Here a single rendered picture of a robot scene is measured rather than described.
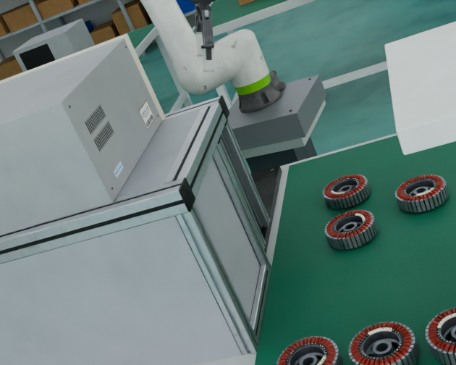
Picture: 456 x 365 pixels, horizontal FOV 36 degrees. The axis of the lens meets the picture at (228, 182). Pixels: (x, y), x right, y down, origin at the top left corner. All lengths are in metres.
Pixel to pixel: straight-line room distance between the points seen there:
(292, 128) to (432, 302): 0.98
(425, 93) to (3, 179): 0.75
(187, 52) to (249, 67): 0.21
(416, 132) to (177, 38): 1.42
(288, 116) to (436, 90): 1.23
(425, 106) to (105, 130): 0.63
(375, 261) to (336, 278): 0.09
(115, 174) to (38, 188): 0.14
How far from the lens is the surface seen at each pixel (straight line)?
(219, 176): 1.42
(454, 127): 0.86
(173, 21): 2.20
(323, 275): 1.47
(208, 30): 1.86
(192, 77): 2.17
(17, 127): 1.24
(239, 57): 2.22
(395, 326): 1.22
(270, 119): 2.15
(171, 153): 1.35
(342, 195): 1.66
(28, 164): 1.27
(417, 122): 0.86
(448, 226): 1.50
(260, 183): 1.91
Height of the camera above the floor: 1.55
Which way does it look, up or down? 23 degrees down
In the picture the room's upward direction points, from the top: 24 degrees counter-clockwise
